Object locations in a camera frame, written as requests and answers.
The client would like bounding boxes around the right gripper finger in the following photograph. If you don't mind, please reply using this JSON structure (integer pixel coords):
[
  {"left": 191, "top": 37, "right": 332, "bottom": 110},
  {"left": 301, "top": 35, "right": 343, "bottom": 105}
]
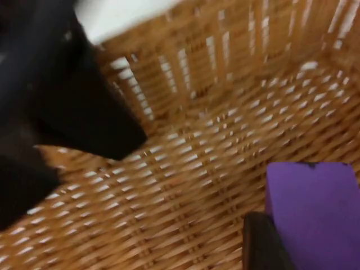
[{"left": 242, "top": 211, "right": 292, "bottom": 270}]

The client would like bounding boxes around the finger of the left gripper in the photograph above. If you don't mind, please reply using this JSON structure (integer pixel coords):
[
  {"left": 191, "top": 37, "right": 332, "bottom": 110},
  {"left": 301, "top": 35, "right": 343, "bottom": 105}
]
[
  {"left": 0, "top": 145, "right": 61, "bottom": 232},
  {"left": 0, "top": 0, "right": 149, "bottom": 161}
]

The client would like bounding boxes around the pale brown wicker basket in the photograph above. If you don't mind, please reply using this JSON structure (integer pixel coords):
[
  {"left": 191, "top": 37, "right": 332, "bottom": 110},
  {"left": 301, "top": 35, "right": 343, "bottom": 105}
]
[{"left": 0, "top": 0, "right": 360, "bottom": 270}]

